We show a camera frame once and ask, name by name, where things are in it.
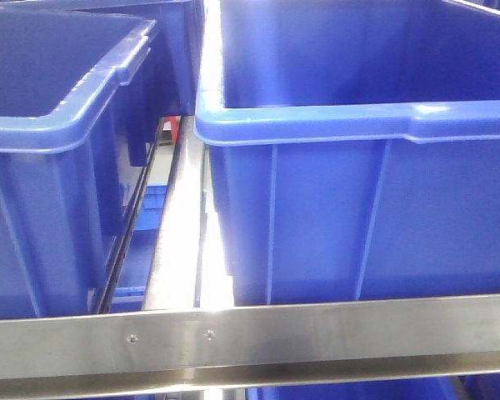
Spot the large blue bin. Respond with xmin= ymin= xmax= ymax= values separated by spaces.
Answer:
xmin=0 ymin=7 xmax=156 ymax=319
xmin=196 ymin=1 xmax=500 ymax=306

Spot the blue bin behind left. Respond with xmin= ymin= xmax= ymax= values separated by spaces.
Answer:
xmin=9 ymin=1 xmax=203 ymax=117

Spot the large blue bin right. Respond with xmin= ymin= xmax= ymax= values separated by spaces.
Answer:
xmin=196 ymin=1 xmax=500 ymax=306

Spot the steel shelf front rail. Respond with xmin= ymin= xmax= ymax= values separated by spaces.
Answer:
xmin=0 ymin=294 xmax=500 ymax=399

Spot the large blue bin left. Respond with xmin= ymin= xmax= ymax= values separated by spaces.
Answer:
xmin=0 ymin=7 xmax=156 ymax=319

